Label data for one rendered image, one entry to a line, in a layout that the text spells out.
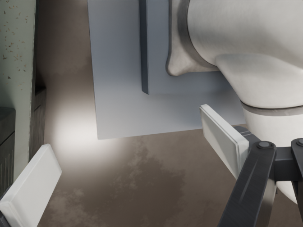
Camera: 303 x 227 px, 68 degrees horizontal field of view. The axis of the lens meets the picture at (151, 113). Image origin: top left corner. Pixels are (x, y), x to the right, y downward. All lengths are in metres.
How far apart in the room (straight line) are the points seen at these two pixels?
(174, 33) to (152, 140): 0.98
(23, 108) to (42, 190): 0.52
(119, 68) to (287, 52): 0.30
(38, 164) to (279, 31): 0.23
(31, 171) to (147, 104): 0.33
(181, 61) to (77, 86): 0.85
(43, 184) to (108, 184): 1.21
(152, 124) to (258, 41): 0.29
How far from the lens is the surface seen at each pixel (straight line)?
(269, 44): 0.25
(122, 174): 1.37
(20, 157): 0.73
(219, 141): 0.16
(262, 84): 0.29
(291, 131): 0.32
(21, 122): 0.70
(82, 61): 1.20
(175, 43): 0.41
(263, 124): 0.33
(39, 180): 0.18
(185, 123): 0.51
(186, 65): 0.42
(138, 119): 0.47
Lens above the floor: 1.20
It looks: 69 degrees down
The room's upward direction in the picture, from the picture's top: 127 degrees clockwise
